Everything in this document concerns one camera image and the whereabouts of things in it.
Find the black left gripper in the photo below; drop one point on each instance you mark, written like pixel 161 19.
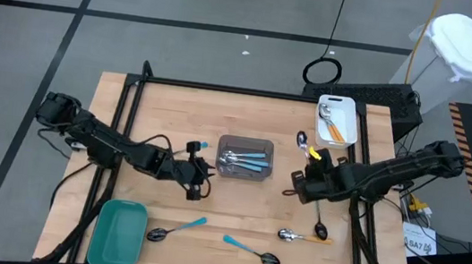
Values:
pixel 188 172

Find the white paper label sheet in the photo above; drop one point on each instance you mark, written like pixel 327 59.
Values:
pixel 418 244

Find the yellow power plugs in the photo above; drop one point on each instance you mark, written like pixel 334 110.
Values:
pixel 417 204

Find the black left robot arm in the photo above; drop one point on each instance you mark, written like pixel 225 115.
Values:
pixel 104 140

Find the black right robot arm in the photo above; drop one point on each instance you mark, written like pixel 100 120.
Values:
pixel 393 174

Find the small yellow gripper tag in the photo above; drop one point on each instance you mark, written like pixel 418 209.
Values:
pixel 314 153

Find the white lidded trash can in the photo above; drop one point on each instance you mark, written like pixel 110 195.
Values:
pixel 463 43

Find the teal plastic bin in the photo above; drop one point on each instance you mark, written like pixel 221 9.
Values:
pixel 117 234

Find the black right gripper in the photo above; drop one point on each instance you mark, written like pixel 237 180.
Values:
pixel 320 183

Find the black computer tower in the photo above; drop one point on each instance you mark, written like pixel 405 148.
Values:
pixel 371 94

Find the grey translucent bin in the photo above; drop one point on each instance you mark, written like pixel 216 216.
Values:
pixel 264 175

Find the white plastic bin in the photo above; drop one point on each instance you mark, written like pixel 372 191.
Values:
pixel 350 119

